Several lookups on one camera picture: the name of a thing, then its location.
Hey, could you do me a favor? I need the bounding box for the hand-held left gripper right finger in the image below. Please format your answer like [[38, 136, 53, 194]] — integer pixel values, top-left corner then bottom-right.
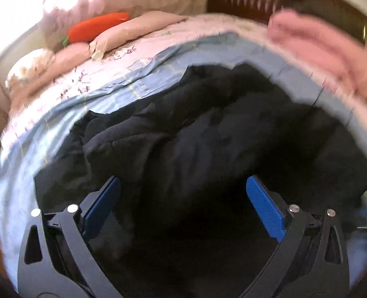
[[246, 175, 350, 298]]

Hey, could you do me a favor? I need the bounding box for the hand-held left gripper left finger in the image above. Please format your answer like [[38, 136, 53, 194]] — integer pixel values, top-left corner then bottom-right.
[[17, 175, 123, 298]]

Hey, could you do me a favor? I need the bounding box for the black hooded puffer jacket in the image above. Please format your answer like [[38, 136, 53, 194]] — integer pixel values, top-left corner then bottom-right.
[[34, 64, 367, 298]]

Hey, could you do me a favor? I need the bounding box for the blue plaid printed bed sheet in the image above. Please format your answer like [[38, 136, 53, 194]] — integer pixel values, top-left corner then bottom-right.
[[0, 12, 367, 286]]

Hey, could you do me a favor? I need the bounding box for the white floral pillow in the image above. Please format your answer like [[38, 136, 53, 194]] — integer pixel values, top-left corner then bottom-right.
[[6, 48, 56, 88]]

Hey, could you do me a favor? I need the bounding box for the folded pink quilt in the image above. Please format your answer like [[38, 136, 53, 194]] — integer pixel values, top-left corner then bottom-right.
[[267, 9, 367, 106]]

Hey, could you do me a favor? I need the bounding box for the long pink pillow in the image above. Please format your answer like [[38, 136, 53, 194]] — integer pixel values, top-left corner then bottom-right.
[[90, 11, 188, 60]]

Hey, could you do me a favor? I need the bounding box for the orange carrot plush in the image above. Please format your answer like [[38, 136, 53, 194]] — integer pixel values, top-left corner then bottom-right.
[[61, 12, 132, 46]]

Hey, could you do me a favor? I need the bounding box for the window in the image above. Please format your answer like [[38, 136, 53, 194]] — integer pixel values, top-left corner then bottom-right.
[[0, 0, 134, 66]]

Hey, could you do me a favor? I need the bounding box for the dark wooden headboard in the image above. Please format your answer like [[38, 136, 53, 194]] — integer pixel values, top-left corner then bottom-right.
[[207, 0, 367, 55]]

